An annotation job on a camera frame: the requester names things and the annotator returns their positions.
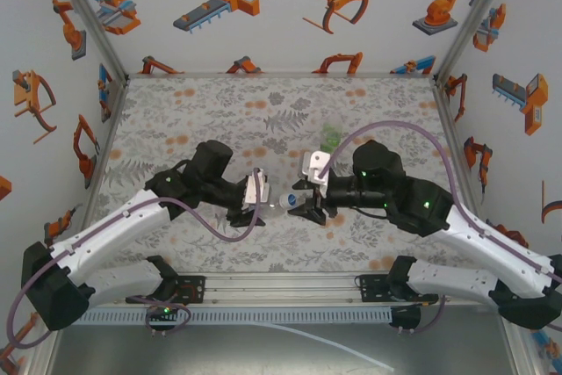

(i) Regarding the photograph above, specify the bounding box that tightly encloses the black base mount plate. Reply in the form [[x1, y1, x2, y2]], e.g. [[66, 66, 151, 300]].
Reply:
[[173, 275, 207, 305], [358, 273, 440, 306]]

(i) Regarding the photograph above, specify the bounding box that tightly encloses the aluminium rail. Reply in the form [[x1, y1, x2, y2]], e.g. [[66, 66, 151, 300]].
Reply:
[[107, 275, 443, 306]]

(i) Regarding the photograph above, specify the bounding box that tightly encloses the floral patterned table cover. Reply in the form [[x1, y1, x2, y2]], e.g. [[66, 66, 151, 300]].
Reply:
[[85, 76, 479, 275]]

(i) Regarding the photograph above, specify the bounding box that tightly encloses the thin black wire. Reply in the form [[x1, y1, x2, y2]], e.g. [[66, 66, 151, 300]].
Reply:
[[350, 206, 393, 220]]

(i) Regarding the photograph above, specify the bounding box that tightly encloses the aluminium frame bar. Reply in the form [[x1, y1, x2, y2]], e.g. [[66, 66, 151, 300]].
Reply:
[[125, 70, 440, 82], [24, 76, 131, 375], [432, 78, 544, 375]]

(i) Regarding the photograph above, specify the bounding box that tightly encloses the clear bottle with green label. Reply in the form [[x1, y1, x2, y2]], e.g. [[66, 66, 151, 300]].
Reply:
[[317, 112, 347, 153]]

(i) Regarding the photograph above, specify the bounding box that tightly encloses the white slotted cable duct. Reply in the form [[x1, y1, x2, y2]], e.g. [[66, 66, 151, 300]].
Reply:
[[93, 306, 393, 326]]

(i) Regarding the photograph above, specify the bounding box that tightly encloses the black hub box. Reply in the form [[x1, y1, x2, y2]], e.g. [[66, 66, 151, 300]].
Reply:
[[389, 306, 422, 333], [146, 303, 180, 337]]

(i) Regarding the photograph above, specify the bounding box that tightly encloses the white tube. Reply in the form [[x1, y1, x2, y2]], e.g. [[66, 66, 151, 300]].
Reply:
[[256, 321, 396, 372]]

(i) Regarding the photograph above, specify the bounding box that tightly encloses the aluminium frame post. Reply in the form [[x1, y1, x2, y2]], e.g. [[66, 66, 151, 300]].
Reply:
[[43, 0, 131, 82], [433, 0, 526, 82]]

